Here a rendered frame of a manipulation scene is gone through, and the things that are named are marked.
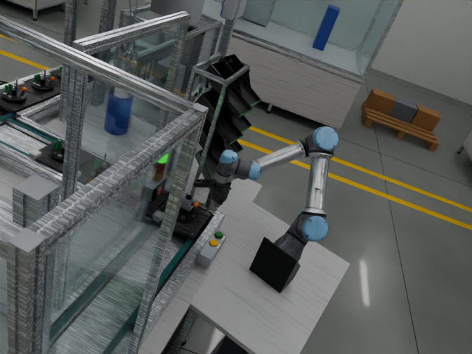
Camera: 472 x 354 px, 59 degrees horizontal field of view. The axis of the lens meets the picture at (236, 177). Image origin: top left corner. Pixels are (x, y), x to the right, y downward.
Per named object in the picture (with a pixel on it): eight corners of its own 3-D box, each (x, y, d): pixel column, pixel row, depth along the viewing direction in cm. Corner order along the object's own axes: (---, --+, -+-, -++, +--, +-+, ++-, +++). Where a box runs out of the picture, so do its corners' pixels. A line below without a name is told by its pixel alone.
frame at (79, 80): (143, 222, 206) (192, 13, 150) (58, 311, 155) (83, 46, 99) (138, 220, 206) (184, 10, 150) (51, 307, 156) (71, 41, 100)
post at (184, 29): (143, 223, 206) (189, 22, 151) (140, 226, 203) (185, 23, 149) (138, 220, 206) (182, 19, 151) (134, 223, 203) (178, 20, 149)
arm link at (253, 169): (258, 166, 203) (237, 159, 202) (262, 164, 192) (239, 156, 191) (253, 182, 202) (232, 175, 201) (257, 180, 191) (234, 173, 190)
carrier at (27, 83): (69, 91, 289) (70, 74, 282) (44, 102, 269) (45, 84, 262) (40, 78, 292) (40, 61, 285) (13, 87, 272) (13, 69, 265)
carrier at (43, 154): (95, 158, 237) (97, 140, 230) (67, 177, 217) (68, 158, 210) (59, 140, 240) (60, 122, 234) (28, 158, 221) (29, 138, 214)
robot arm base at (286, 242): (298, 263, 212) (309, 248, 214) (297, 261, 198) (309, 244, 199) (274, 246, 217) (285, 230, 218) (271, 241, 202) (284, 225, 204)
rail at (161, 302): (220, 227, 235) (225, 213, 229) (136, 352, 162) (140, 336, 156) (211, 223, 236) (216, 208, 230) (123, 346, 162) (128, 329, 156)
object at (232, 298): (348, 267, 245) (350, 263, 243) (284, 380, 174) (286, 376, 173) (250, 204, 266) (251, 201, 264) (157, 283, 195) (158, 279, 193)
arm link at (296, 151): (317, 131, 219) (231, 164, 213) (324, 127, 208) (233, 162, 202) (325, 152, 219) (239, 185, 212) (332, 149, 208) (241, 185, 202)
